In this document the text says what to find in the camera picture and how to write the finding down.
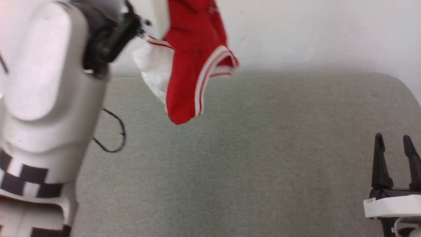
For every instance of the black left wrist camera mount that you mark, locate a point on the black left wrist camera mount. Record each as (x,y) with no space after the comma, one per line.
(105,42)

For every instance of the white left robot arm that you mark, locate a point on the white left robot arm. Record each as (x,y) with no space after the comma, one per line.
(42,82)

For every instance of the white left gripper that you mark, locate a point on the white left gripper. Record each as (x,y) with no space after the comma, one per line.
(153,16)

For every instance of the red and white garment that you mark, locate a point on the red and white garment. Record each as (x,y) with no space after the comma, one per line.
(187,82)

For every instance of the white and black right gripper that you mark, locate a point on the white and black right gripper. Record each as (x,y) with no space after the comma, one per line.
(394,204)

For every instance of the grey fabric sofa surface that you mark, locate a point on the grey fabric sofa surface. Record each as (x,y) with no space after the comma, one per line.
(263,148)

